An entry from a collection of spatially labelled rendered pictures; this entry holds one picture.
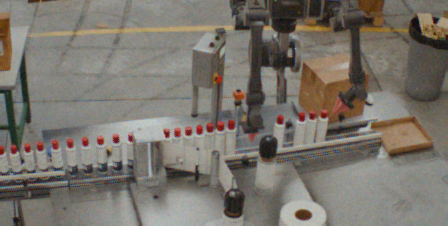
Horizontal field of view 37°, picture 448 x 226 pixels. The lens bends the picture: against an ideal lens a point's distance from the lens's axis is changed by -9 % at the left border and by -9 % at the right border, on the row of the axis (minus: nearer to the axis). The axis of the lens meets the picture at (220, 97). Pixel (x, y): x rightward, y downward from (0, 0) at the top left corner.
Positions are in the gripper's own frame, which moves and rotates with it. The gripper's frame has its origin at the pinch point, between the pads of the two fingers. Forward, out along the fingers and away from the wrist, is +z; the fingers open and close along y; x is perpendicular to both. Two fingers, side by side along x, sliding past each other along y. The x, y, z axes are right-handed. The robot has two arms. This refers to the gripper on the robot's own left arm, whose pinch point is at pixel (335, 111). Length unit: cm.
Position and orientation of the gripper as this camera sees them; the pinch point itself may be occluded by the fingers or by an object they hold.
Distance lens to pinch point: 368.1
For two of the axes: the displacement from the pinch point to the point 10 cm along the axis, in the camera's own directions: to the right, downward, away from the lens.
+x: 7.2, 4.4, 5.4
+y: 2.6, 5.5, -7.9
